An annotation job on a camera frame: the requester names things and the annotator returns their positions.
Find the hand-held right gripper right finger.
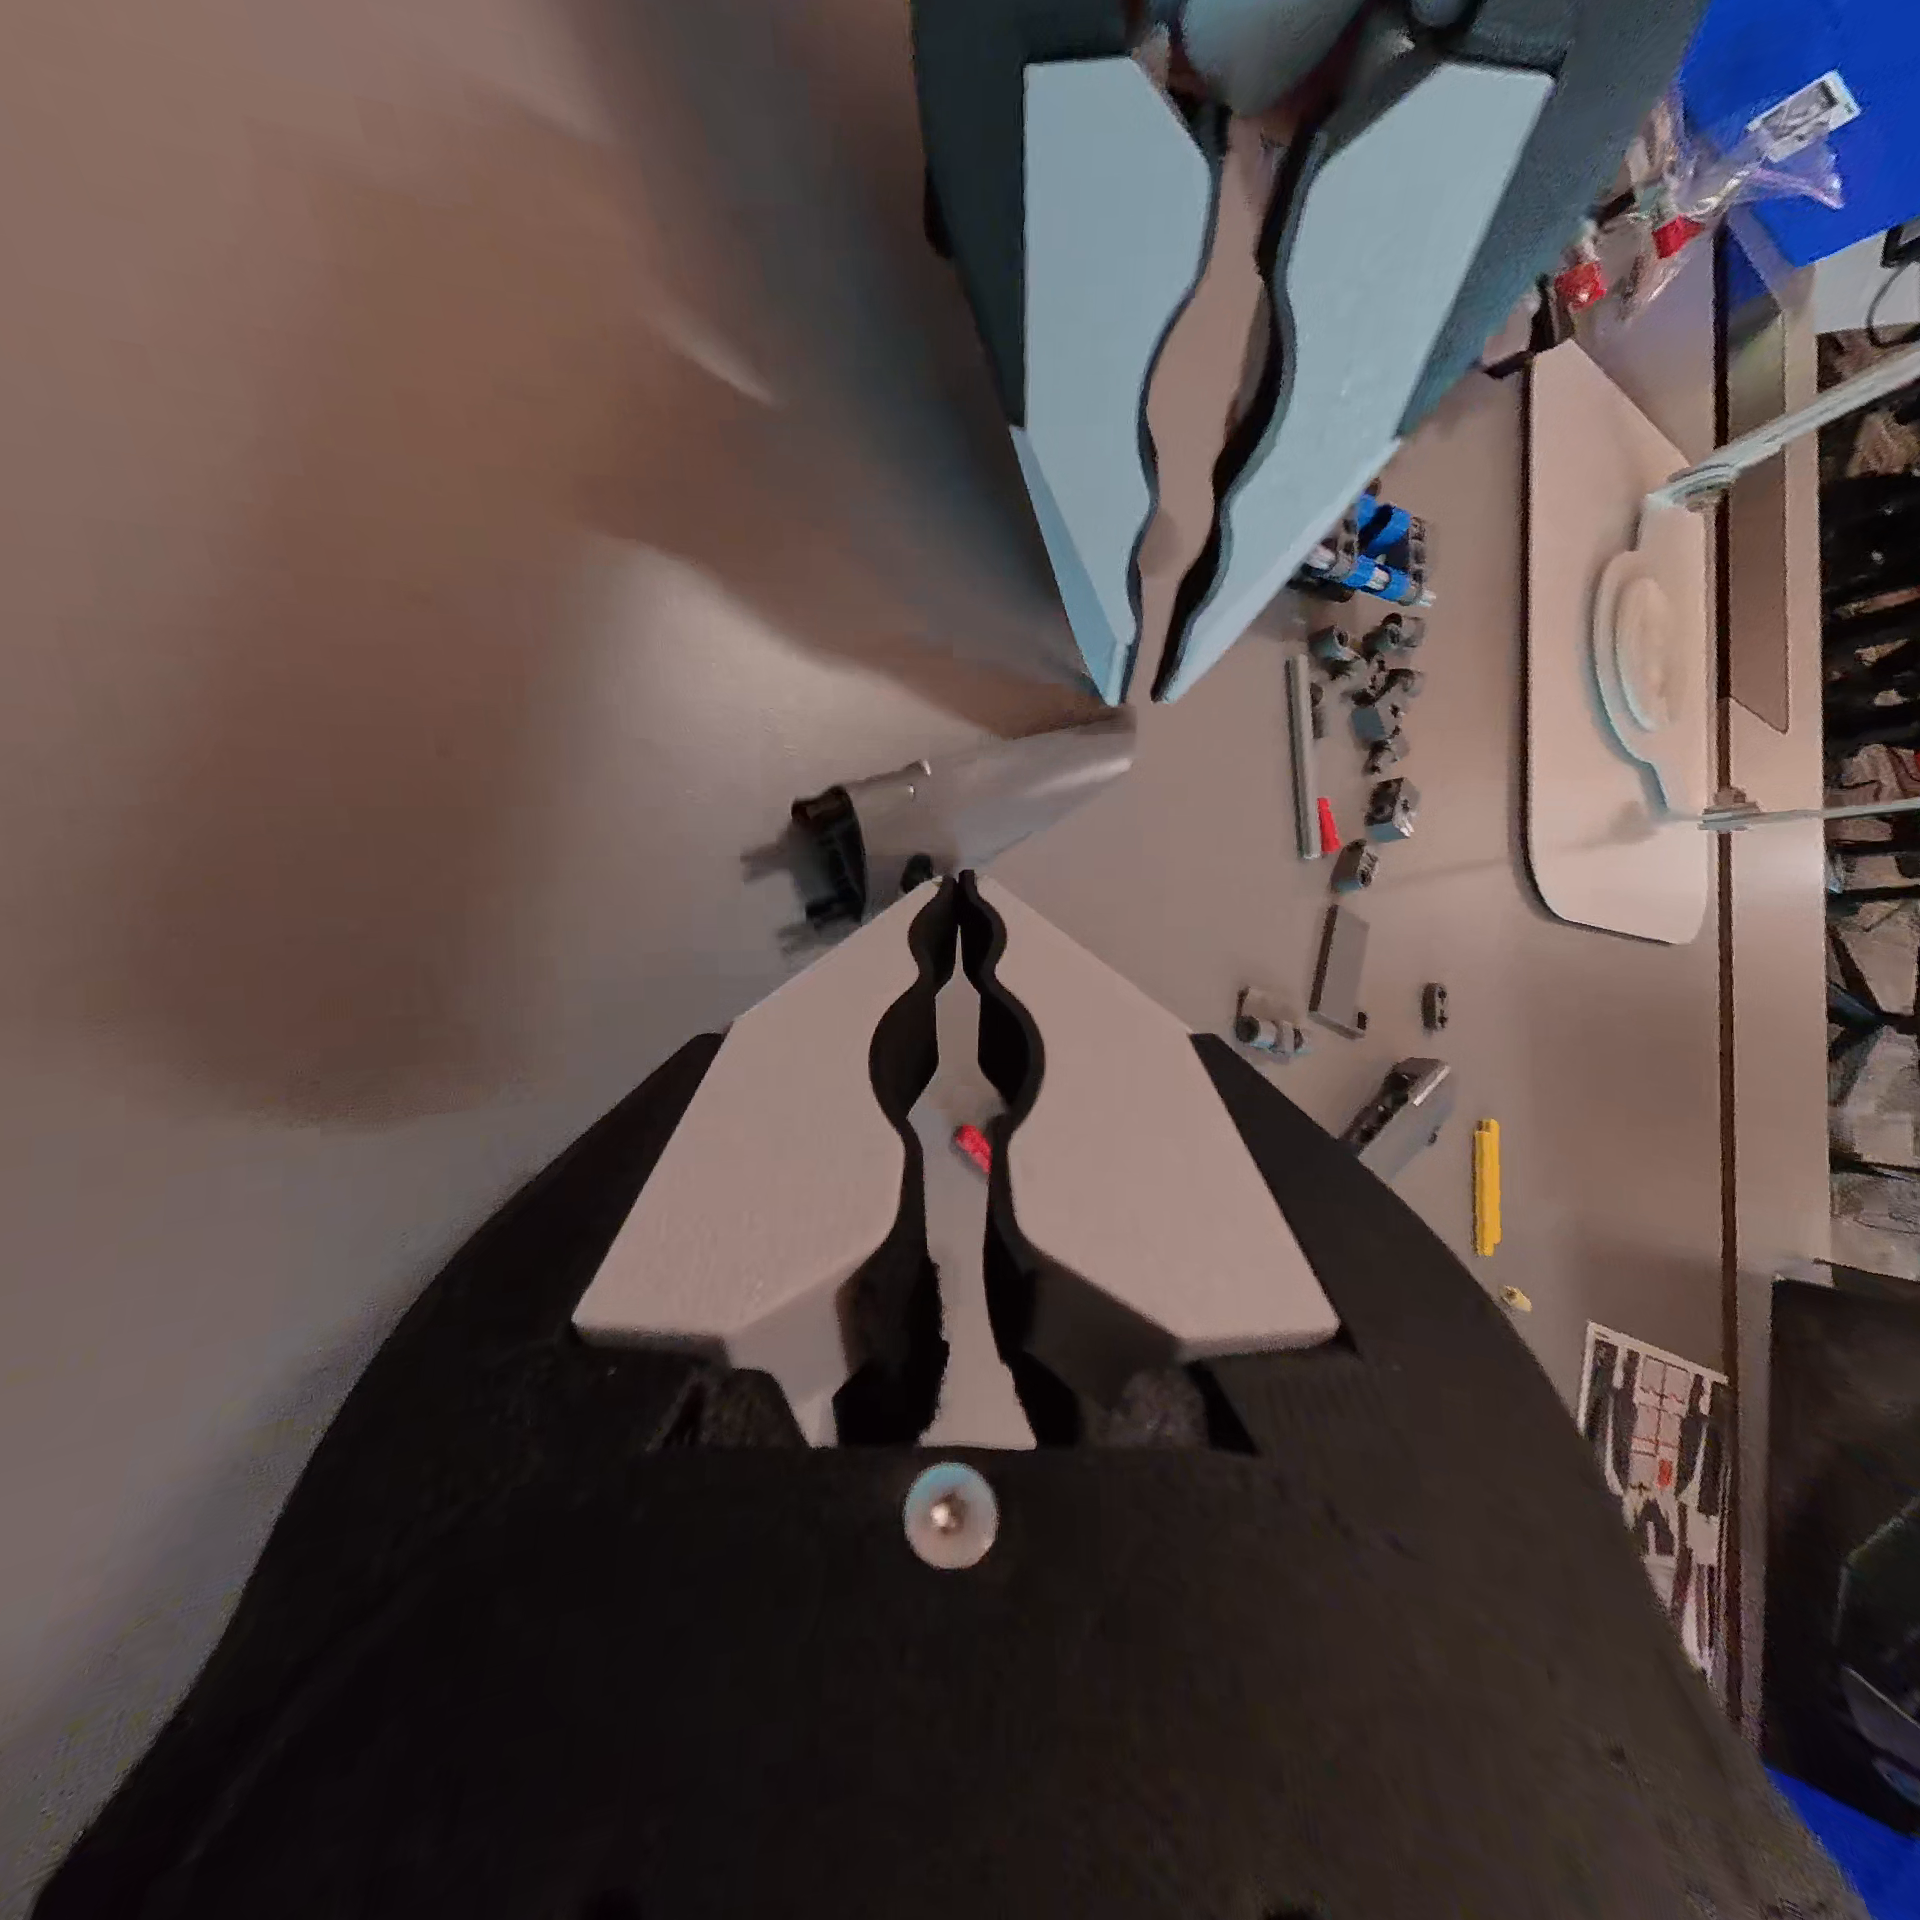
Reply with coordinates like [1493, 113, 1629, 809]
[958, 871, 1343, 1397]

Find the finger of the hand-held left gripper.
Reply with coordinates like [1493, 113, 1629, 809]
[1150, 58, 1556, 705]
[1019, 58, 1216, 706]

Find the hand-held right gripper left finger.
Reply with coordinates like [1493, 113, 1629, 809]
[568, 877, 963, 1449]

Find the dark grey lego wedge panel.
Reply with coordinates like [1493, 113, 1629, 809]
[790, 717, 1136, 934]

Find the lego sticker sheet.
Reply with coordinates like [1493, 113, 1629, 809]
[1575, 1318, 1736, 1684]

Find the grey lego panel with holes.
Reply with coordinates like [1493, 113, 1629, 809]
[1340, 1057, 1455, 1186]

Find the blue and black lego assembly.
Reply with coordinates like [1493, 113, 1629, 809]
[1309, 482, 1438, 613]

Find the clear bag with lego parts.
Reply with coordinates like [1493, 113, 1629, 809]
[1558, 66, 1853, 324]

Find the grey lego axle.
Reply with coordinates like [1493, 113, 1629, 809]
[1285, 654, 1327, 861]

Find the lego set box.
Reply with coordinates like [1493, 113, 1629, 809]
[1758, 1265, 1920, 1795]

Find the cluster of dark grey connectors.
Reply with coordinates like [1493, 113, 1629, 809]
[1306, 613, 1426, 897]

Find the blue bin with square tag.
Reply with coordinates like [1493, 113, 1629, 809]
[1680, 0, 1920, 271]

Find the white book stand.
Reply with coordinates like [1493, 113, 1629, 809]
[1523, 343, 1920, 947]

